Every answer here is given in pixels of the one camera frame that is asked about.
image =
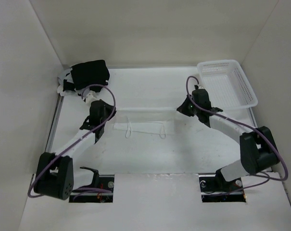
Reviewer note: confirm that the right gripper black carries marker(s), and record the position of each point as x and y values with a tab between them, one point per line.
183	108

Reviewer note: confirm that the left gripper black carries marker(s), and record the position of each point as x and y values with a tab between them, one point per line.
110	109

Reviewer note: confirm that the white tank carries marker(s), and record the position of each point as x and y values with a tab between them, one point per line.
66	84
154	121

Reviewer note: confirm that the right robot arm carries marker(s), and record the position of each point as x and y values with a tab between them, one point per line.
257	147

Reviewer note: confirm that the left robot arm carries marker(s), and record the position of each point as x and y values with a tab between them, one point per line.
57	175

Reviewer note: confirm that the white tank top in pile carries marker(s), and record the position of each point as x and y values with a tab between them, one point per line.
66	84

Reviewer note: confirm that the white plastic basket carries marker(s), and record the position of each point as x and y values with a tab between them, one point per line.
227	84

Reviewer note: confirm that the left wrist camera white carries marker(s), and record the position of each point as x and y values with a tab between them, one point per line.
89	96

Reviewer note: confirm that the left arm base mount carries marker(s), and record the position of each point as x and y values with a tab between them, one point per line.
92	187

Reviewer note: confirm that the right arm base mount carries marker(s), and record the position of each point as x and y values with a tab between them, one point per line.
215	189

